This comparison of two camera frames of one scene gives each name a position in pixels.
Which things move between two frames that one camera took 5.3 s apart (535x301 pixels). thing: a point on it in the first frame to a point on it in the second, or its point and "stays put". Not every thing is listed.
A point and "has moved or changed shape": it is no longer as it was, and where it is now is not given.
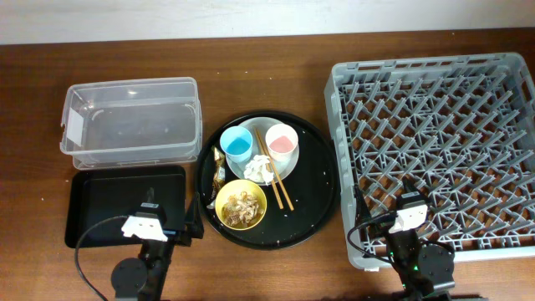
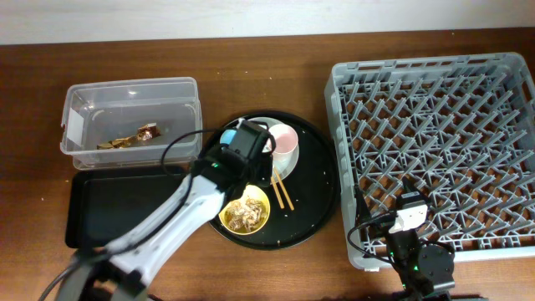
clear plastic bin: [127, 123] stays put
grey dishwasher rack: [461, 129] stays put
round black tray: [313, 191] stays put
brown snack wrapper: [219, 171] has moved or changed shape
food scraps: [242, 210] has moved or changed shape
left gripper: [180, 237] to [265, 168]
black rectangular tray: [96, 193] stays put
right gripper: [410, 201] stays put
